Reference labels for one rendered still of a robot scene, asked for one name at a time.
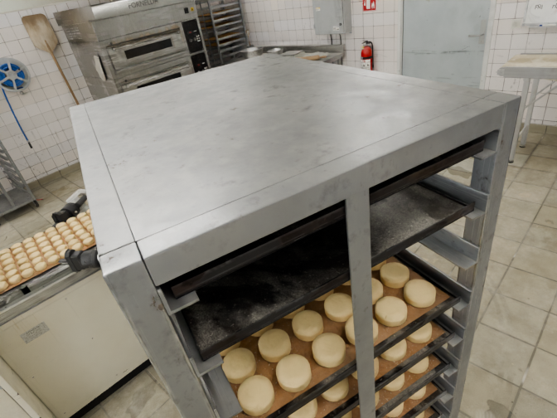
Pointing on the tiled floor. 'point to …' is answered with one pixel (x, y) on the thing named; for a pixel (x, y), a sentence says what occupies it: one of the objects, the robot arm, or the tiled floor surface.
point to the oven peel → (44, 38)
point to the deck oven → (134, 43)
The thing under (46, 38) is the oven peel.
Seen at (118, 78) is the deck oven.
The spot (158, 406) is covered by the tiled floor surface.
